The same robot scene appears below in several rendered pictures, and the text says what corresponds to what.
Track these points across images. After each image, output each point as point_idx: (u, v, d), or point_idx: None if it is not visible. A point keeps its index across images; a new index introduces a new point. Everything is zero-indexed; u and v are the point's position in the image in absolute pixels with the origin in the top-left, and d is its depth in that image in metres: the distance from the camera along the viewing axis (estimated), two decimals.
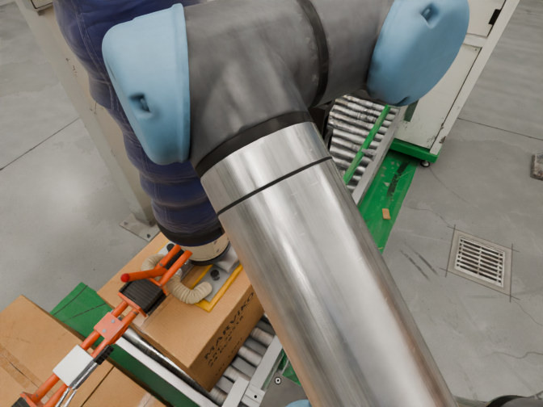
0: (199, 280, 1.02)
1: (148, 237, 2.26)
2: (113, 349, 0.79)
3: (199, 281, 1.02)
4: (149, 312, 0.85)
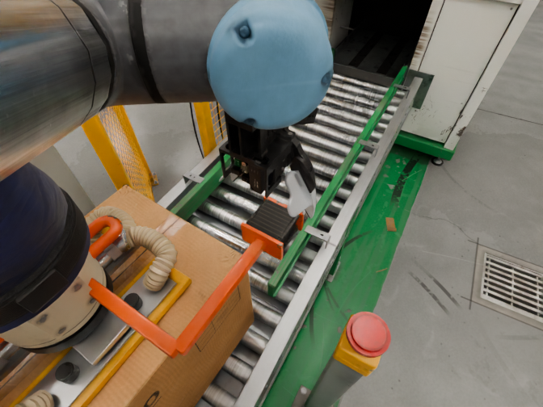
0: (37, 382, 0.52)
1: None
2: None
3: (37, 383, 0.52)
4: None
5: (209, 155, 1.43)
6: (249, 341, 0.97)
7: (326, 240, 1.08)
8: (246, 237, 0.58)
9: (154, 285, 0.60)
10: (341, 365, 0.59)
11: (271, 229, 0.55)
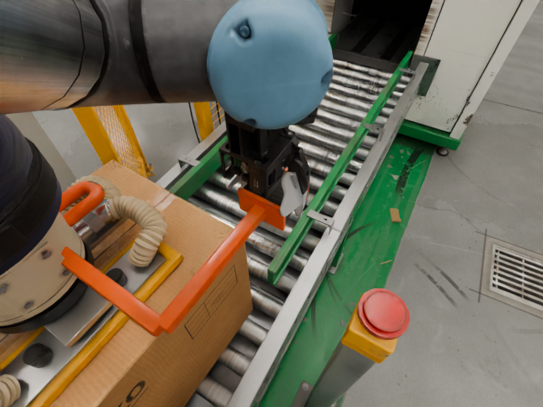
0: (3, 367, 0.46)
1: None
2: None
3: (3, 367, 0.45)
4: None
5: (207, 139, 1.37)
6: (247, 331, 0.90)
7: (330, 224, 1.02)
8: (244, 204, 0.51)
9: (141, 260, 0.54)
10: (351, 351, 0.53)
11: (272, 195, 0.49)
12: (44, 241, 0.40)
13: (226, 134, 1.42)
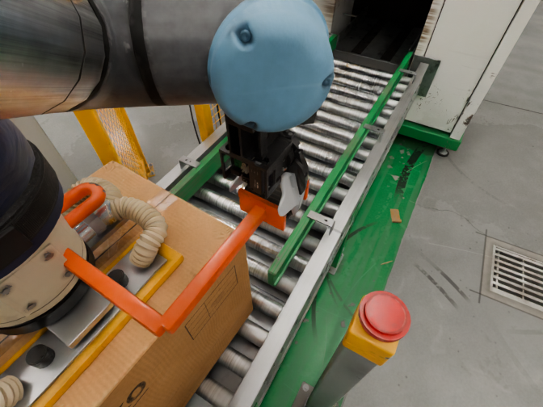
0: (6, 367, 0.46)
1: None
2: None
3: (6, 368, 0.46)
4: None
5: (207, 140, 1.37)
6: (248, 332, 0.90)
7: (330, 225, 1.02)
8: (245, 205, 0.52)
9: (141, 261, 0.54)
10: (351, 354, 0.53)
11: (272, 195, 0.49)
12: (46, 242, 0.41)
13: (226, 135, 1.42)
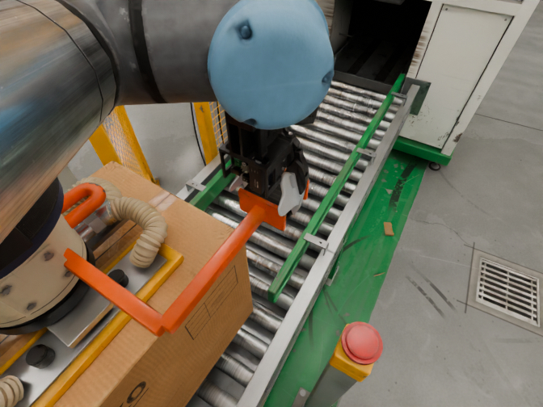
0: (6, 367, 0.46)
1: None
2: None
3: (6, 368, 0.46)
4: None
5: (211, 162, 1.47)
6: (250, 345, 1.00)
7: (325, 247, 1.12)
8: (245, 205, 0.52)
9: (142, 261, 0.54)
10: (338, 371, 0.63)
11: (272, 195, 0.49)
12: (46, 242, 0.41)
13: (229, 157, 1.53)
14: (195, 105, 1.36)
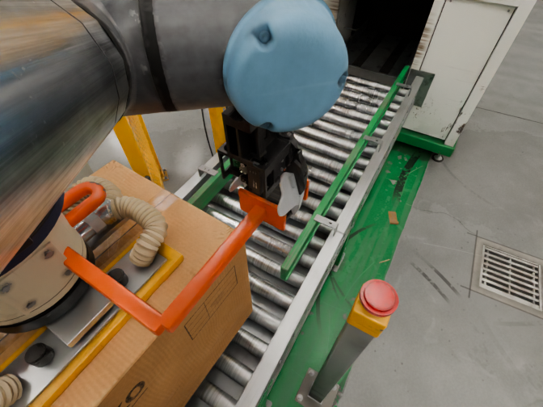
0: (5, 366, 0.46)
1: None
2: None
3: (5, 367, 0.46)
4: None
5: None
6: (264, 320, 1.04)
7: (334, 228, 1.16)
8: (245, 205, 0.52)
9: (141, 260, 0.54)
10: (354, 329, 0.67)
11: (272, 195, 0.49)
12: (46, 241, 0.41)
13: None
14: None
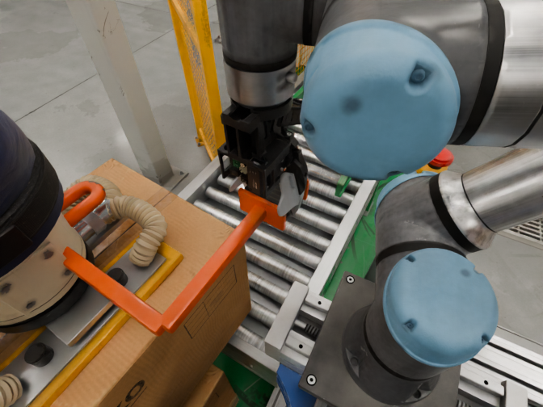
0: (5, 366, 0.46)
1: None
2: None
3: (5, 367, 0.46)
4: None
5: None
6: (325, 224, 1.29)
7: None
8: (245, 204, 0.52)
9: (141, 260, 0.54)
10: None
11: (272, 195, 0.49)
12: (46, 241, 0.40)
13: None
14: None
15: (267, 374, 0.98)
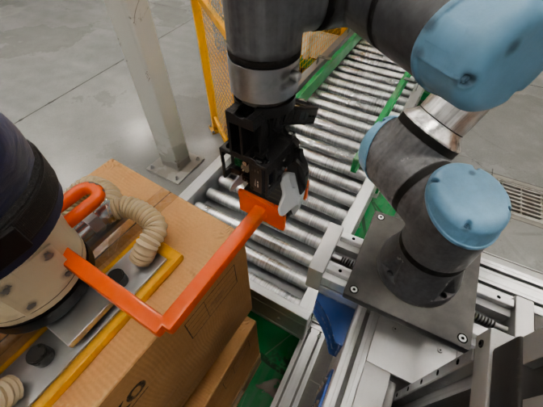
0: (6, 367, 0.46)
1: (176, 179, 2.18)
2: None
3: (6, 367, 0.46)
4: None
5: None
6: (342, 196, 1.39)
7: None
8: (244, 205, 0.52)
9: (141, 260, 0.54)
10: None
11: (272, 195, 0.49)
12: (46, 242, 0.41)
13: (300, 86, 1.91)
14: None
15: (294, 325, 1.08)
